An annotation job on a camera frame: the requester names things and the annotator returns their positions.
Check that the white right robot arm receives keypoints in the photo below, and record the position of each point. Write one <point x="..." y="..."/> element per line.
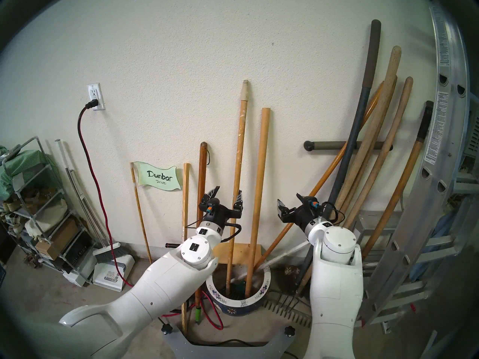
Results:
<point x="336" y="287"/>

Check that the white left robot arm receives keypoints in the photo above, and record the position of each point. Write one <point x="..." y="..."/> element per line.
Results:
<point x="161" y="287"/>

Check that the metal rake head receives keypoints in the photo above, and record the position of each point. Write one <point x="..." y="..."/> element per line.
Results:
<point x="284" y="306"/>

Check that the thin metal rod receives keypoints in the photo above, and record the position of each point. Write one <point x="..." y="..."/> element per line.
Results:
<point x="84" y="205"/>

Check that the paint-speckled pole with threaded tip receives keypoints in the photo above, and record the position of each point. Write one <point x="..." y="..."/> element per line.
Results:
<point x="241" y="137"/>

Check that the green Dunbar Drive paper flag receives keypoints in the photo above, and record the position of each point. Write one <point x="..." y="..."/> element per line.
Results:
<point x="157" y="177"/>

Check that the aluminium ladder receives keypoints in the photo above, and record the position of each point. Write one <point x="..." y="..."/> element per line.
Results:
<point x="445" y="137"/>

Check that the floral ceramic pot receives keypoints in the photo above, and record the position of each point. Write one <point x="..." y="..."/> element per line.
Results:
<point x="232" y="306"/>

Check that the plain light wooden dowel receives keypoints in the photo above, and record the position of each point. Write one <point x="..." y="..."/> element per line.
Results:
<point x="260" y="167"/>

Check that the light wooden board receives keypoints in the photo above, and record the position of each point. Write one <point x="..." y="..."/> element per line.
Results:
<point x="240" y="254"/>

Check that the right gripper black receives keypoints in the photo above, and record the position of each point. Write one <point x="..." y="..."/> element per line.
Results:
<point x="307" y="214"/>

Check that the brown cardboard box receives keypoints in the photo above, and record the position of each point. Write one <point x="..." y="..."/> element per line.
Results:
<point x="60" y="236"/>

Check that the flat light wooden slat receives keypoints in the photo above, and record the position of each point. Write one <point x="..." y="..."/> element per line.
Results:
<point x="185" y="197"/>

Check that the green checked cloth bag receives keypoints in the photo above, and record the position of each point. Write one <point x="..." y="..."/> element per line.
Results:
<point x="22" y="163"/>

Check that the thin white tube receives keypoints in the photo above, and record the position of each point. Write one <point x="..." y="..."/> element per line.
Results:
<point x="65" y="160"/>

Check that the white dustpan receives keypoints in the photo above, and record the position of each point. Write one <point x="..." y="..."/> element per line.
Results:
<point x="110" y="276"/>

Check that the thin bamboo flag stick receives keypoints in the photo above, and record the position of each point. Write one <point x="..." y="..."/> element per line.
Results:
<point x="140" y="212"/>

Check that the small white plastic box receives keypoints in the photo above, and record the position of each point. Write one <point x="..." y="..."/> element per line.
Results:
<point x="78" y="276"/>

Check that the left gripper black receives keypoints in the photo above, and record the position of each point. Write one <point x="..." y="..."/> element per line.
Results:
<point x="219" y="212"/>

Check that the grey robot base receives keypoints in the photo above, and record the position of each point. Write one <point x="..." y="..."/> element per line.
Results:
<point x="224" y="352"/>

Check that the grey broom brush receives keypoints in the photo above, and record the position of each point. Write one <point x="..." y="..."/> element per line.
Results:
<point x="108" y="252"/>

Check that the white wall outlet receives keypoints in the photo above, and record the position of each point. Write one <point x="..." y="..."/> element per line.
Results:
<point x="94" y="92"/>

